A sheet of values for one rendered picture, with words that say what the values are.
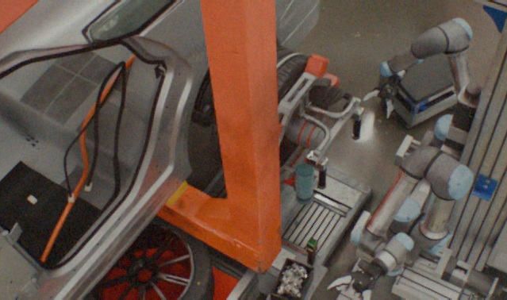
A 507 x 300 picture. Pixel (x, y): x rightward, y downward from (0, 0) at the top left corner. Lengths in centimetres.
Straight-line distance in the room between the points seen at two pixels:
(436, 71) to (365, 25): 92
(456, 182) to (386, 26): 275
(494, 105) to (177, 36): 121
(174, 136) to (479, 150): 129
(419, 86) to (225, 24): 237
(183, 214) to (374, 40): 226
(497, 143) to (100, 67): 190
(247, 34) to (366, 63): 285
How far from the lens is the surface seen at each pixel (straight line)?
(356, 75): 470
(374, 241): 262
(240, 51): 205
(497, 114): 245
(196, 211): 325
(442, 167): 247
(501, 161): 262
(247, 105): 223
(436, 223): 271
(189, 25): 274
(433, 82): 426
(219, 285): 351
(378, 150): 431
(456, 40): 306
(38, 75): 352
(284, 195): 381
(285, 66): 311
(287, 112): 302
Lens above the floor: 342
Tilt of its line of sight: 53 degrees down
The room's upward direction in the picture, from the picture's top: 4 degrees counter-clockwise
